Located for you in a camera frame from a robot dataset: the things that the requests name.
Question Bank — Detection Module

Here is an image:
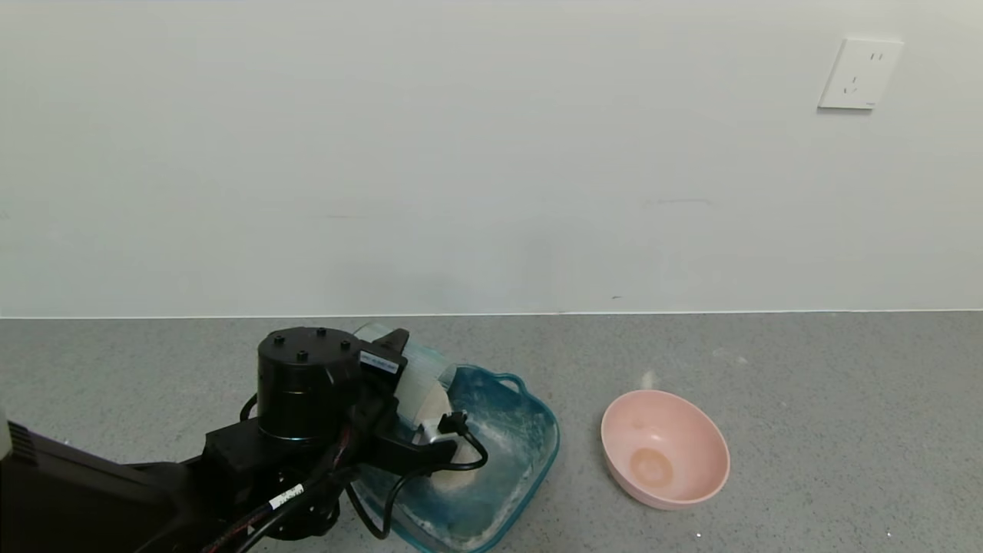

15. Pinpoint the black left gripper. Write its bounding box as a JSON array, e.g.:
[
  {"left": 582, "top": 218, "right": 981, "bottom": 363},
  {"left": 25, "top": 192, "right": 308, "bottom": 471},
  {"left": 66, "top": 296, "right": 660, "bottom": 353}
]
[{"left": 356, "top": 327, "right": 411, "bottom": 391}]

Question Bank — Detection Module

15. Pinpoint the clear ribbed plastic cup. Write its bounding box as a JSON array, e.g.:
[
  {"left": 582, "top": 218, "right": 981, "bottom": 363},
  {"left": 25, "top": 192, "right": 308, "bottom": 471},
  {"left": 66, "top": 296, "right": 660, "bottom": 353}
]
[{"left": 353, "top": 323, "right": 459, "bottom": 446}]

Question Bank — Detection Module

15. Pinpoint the beige powder pile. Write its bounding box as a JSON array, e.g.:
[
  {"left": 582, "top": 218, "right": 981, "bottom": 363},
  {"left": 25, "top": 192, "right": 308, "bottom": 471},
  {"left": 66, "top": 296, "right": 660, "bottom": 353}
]
[{"left": 426, "top": 430, "right": 481, "bottom": 492}]

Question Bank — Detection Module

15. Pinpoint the pink plastic bowl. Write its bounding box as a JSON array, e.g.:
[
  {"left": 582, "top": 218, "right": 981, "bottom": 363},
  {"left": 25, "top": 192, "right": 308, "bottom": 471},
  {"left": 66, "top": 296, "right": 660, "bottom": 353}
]
[{"left": 600, "top": 389, "right": 730, "bottom": 511}]

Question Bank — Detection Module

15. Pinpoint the black camera cable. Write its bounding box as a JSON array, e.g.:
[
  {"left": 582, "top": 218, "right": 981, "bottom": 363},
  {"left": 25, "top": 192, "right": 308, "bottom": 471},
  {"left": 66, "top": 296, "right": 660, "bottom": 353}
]
[{"left": 344, "top": 412, "right": 490, "bottom": 541}]

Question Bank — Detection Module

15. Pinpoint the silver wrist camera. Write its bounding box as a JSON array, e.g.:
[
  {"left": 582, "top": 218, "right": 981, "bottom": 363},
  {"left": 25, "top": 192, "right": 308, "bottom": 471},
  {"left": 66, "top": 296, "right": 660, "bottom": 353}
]
[{"left": 419, "top": 413, "right": 468, "bottom": 448}]

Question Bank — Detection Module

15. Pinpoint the teal square handled tray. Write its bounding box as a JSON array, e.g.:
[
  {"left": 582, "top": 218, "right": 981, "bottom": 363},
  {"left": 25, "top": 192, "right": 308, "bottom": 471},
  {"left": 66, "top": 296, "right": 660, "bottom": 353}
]
[{"left": 349, "top": 364, "right": 561, "bottom": 553}]

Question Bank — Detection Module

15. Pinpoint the arm wire harness white label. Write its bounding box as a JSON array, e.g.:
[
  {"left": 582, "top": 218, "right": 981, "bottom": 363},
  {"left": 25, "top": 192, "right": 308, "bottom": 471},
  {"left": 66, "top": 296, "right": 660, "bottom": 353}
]
[{"left": 204, "top": 430, "right": 354, "bottom": 553}]

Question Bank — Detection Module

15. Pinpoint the white wall socket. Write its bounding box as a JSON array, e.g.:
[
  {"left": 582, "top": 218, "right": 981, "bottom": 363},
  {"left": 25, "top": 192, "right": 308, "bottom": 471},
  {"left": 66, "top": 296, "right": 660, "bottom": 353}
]
[{"left": 817, "top": 37, "right": 905, "bottom": 111}]

